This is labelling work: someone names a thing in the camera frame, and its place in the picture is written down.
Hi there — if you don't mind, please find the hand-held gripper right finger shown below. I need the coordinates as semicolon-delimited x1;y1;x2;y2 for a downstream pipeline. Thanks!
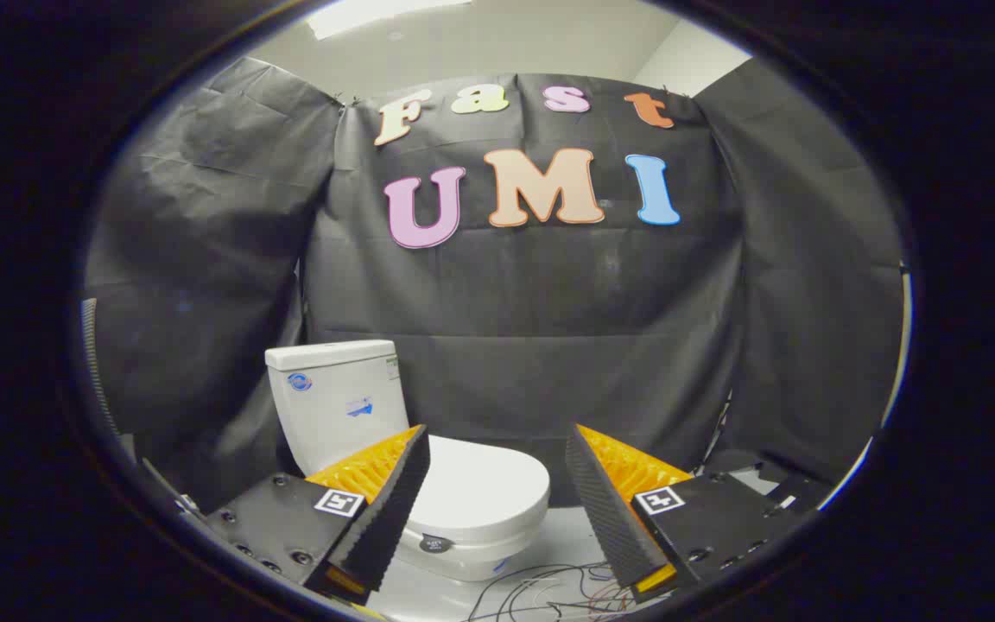
564;422;810;604

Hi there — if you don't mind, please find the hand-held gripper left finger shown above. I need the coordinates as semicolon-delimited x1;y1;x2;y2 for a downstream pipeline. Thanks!
204;423;432;606

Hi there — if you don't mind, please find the tangle of thin cables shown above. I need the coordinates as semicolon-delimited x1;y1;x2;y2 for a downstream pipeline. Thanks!
463;560;641;622

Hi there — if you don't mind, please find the white toilet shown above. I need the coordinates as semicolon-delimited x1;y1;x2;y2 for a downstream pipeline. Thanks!
265;340;551;583

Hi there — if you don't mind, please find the white toilet lid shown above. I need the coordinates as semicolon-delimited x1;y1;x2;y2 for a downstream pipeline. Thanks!
402;435;551;555

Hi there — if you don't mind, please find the black backdrop cloth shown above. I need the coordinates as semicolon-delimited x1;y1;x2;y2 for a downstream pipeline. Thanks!
83;56;907;512

